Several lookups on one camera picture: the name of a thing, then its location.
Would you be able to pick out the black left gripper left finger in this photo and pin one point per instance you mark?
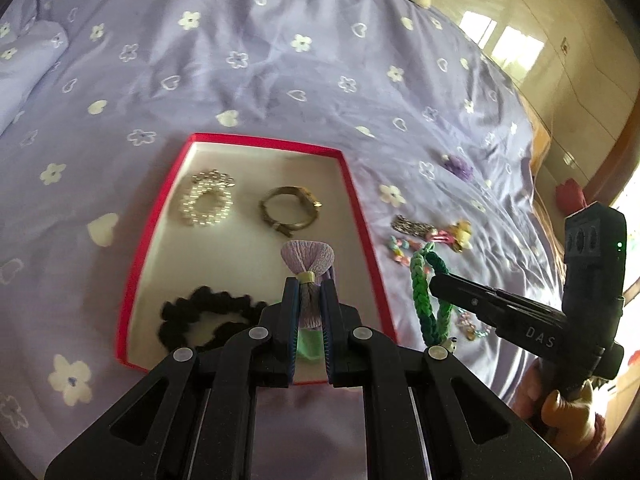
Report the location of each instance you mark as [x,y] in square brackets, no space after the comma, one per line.
[193,415]

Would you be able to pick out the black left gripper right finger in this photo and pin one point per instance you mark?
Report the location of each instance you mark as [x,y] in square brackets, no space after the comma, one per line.
[427,416]

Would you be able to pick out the purple bow hair clip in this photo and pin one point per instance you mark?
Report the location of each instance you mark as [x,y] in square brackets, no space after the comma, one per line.
[312,263]

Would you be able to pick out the red jewelry box tray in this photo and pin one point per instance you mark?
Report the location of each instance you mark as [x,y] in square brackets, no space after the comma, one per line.
[241,254]

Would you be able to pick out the right hand holding gripper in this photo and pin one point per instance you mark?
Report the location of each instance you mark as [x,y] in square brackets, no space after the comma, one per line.
[580,430]

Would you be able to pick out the black hair scrunchie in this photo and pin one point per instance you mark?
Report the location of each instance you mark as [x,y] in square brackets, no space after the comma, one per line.
[232,315]

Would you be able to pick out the red slipper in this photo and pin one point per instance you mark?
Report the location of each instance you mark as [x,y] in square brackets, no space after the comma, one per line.
[569,197]

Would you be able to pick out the yellow duck charm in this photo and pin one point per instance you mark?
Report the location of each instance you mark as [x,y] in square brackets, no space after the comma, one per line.
[461,233]

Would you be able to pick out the pink hair clip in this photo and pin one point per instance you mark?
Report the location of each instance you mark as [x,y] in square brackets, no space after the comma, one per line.
[439,236]

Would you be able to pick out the bronze bangle watch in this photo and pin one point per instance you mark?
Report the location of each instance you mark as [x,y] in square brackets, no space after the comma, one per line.
[289,209]

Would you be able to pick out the purple flower hair accessory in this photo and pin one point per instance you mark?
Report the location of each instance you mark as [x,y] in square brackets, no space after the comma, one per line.
[458,166]

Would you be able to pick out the purple floral bed sheet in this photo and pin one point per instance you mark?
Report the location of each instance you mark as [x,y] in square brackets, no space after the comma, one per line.
[98,97]

